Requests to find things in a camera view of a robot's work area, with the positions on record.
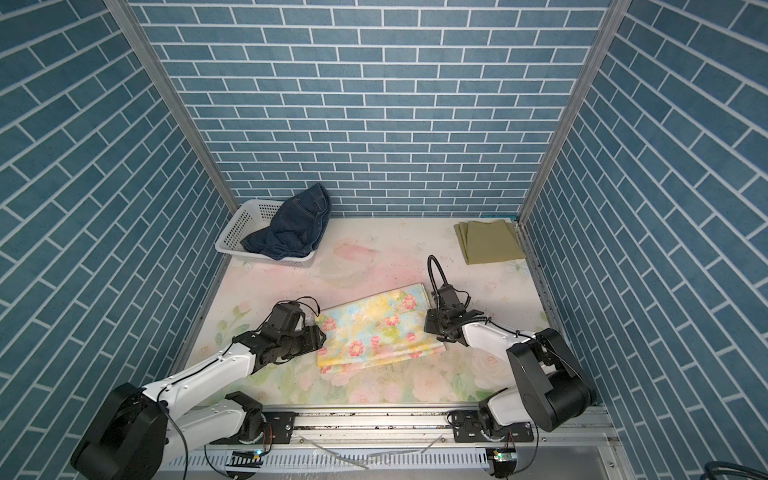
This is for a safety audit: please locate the floral pastel skirt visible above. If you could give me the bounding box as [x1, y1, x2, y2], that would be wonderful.
[317, 283, 445, 373]

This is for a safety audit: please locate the olive green skirt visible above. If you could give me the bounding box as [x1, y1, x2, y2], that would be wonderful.
[454, 220, 526, 265]

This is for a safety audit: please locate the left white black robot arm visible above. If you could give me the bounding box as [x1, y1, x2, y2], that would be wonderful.
[70, 296, 326, 479]

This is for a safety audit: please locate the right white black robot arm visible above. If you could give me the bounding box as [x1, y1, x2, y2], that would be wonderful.
[424, 284, 597, 441]

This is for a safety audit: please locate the blue denim skirt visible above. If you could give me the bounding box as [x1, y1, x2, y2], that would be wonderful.
[240, 183, 332, 261]

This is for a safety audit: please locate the white plastic laundry basket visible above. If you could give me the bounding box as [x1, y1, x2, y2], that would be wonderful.
[215, 199, 315, 268]

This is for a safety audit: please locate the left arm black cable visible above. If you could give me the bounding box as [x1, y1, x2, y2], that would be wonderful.
[155, 295, 323, 480]

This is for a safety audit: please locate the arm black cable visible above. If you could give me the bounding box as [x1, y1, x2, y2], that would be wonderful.
[155, 295, 323, 480]
[425, 254, 577, 478]

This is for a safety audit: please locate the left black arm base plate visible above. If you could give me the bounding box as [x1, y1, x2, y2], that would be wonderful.
[212, 412, 296, 447]

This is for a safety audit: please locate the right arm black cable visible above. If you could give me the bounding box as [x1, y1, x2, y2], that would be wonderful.
[425, 254, 577, 478]

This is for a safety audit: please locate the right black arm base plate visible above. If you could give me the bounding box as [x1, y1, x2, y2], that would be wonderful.
[446, 410, 535, 443]

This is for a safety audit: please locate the aluminium front mounting rail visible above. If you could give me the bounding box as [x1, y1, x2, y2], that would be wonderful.
[151, 405, 632, 479]

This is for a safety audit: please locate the right aluminium corner post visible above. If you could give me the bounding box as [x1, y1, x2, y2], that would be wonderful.
[518, 0, 632, 226]

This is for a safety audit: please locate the aluminium corner post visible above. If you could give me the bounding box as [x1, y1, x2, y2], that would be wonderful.
[518, 0, 632, 226]
[104, 0, 241, 212]

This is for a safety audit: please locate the left aluminium corner post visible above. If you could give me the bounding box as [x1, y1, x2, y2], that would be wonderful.
[104, 0, 241, 212]

